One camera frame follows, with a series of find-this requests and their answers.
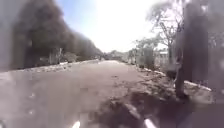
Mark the fence with bushes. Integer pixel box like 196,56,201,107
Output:
128,38,171,71

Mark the grey asphalt road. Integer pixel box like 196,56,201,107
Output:
0,59,224,128

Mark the pale kerb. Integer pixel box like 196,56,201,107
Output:
134,64,213,92

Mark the pale stone verge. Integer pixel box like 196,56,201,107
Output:
13,59,101,74

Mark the bare branched tree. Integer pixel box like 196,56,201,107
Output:
146,1,184,64

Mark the robot's own part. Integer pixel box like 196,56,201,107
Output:
144,118,157,128
71,120,82,128

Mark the row of trees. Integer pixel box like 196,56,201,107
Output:
9,0,104,70

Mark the dark tree trunk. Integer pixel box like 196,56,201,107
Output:
173,0,211,100

